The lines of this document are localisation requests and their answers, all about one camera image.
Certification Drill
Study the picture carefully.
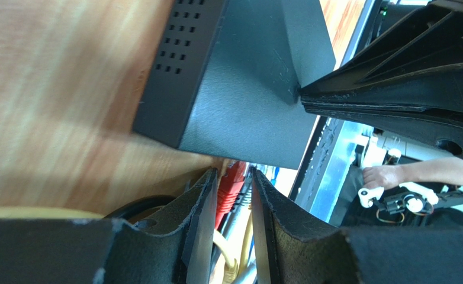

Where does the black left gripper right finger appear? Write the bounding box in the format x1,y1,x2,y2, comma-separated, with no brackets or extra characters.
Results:
251,169,358,283

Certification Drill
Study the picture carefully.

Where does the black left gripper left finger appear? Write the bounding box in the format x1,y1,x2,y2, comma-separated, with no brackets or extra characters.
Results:
105,168,218,283

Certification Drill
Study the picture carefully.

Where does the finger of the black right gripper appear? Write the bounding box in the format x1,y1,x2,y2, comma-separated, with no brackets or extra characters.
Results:
300,1,463,113
302,101,463,159

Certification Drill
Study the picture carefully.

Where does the black network switch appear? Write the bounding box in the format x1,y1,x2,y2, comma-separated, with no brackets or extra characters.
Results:
132,0,336,169

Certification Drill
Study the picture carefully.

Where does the operator forearm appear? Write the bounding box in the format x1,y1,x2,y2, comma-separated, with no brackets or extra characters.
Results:
400,157,463,186

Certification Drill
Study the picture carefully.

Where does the operator bare hand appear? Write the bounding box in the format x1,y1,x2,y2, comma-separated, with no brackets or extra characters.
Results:
362,166,405,190

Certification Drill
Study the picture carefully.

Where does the aluminium frame rail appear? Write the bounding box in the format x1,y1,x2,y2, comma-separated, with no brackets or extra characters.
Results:
294,0,378,225

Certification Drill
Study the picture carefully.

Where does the red ethernet cable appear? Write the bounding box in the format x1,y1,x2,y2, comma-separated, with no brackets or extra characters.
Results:
214,160,248,229

